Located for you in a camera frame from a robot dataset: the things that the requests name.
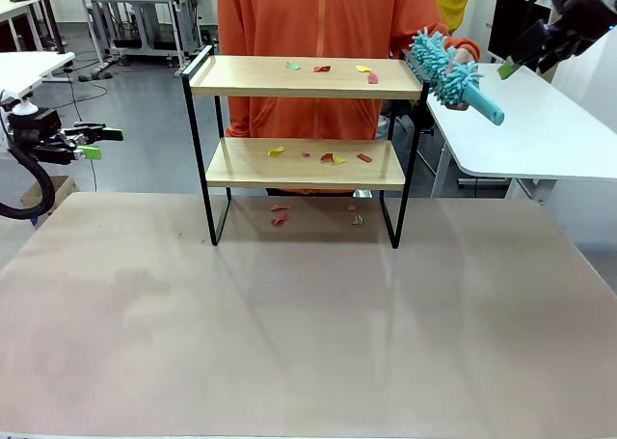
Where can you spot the black monitor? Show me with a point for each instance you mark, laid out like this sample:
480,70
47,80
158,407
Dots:
518,29

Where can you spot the person in yellow shirt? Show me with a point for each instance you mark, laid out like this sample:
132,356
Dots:
453,0

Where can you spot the cardboard box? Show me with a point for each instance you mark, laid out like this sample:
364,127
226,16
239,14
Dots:
61,188

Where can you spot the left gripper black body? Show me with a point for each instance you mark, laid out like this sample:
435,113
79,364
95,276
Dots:
31,142

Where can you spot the person torso orange jacket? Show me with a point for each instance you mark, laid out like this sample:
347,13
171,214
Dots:
313,19

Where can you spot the person left hand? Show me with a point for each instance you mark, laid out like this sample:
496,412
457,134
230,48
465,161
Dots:
462,57

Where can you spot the small white desk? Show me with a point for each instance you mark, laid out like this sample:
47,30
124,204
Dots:
29,70

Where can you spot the teal microfiber duster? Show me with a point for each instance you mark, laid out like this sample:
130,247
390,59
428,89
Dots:
463,89

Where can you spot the black metal stand pole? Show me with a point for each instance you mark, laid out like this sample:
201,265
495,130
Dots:
54,19

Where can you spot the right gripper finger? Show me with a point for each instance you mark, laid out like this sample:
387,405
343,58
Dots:
535,41
564,55

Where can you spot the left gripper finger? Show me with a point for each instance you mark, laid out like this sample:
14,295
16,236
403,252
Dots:
87,153
91,132

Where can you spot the white lab bench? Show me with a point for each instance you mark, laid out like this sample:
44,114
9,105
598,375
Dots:
14,7

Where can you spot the wooden two-tier shelf black frame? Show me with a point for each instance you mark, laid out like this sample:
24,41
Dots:
250,79

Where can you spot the person left forearm orange sleeve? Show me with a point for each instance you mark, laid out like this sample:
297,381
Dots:
465,44

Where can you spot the red and green paper scrap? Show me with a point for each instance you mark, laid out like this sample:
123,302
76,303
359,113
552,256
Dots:
357,220

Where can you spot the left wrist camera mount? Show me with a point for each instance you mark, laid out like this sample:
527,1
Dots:
45,120

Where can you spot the yellow paper scrap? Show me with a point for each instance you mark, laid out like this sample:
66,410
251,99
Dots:
340,160
276,152
362,68

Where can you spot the large white rounded table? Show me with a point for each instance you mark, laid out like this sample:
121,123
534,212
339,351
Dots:
520,145

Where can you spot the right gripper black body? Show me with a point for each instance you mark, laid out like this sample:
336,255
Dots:
593,5

